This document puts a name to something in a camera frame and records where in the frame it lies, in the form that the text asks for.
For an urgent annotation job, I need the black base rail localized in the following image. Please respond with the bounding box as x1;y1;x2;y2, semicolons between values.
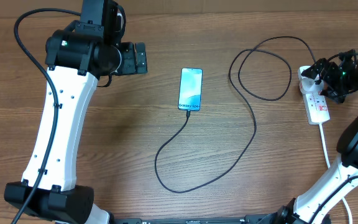
114;213;278;224

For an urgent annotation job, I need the white power strip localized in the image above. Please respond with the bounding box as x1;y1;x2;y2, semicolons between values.
298;66;330;125

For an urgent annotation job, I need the white charger plug adapter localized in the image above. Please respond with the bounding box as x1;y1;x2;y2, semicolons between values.
300;78;324;94

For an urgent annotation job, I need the white power strip cord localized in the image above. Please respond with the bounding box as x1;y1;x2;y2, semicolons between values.
318;123;354;224

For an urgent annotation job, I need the Samsung Galaxy smartphone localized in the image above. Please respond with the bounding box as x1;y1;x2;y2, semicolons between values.
178;68;203;111

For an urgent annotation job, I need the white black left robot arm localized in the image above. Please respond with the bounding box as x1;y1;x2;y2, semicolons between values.
4;0;147;223

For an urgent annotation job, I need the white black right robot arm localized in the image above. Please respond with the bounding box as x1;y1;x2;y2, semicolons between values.
259;49;358;223

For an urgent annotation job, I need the black charger cable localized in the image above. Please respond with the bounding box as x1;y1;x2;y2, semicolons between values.
154;35;318;194

